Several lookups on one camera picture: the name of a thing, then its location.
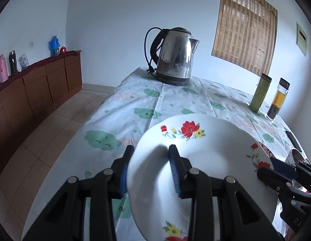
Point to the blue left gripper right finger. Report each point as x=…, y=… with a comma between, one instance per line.
x=176, y=166

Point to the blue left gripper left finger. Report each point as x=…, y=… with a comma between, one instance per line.
x=124, y=169

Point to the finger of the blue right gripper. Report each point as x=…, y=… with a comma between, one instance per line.
x=283, y=168
x=274, y=180

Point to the red flower white plate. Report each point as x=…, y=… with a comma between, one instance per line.
x=220, y=164

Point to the stainless steel bowl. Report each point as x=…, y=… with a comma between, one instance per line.
x=294, y=157

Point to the black smartphone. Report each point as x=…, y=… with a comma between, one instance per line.
x=293, y=140

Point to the floral tablecloth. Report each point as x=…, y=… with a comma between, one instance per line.
x=137, y=104

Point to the clear tea bottle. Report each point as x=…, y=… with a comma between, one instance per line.
x=279, y=99

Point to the green thermos bottle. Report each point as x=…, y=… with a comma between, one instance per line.
x=260, y=92

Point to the stainless electric kettle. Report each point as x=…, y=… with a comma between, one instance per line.
x=172, y=52

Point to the brown wooden sideboard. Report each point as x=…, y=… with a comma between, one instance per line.
x=30, y=96

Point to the bamboo window blind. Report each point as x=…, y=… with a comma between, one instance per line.
x=246, y=34

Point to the red small ornament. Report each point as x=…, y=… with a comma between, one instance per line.
x=63, y=50

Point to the blue water jug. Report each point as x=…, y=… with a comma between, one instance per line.
x=54, y=46

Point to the clear plastic bag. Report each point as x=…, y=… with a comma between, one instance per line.
x=23, y=61

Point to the black thermos flask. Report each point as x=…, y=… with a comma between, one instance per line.
x=13, y=63

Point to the pink thermos flask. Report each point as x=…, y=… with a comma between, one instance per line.
x=3, y=69

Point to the wall electrical panel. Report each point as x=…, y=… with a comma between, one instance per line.
x=301, y=39

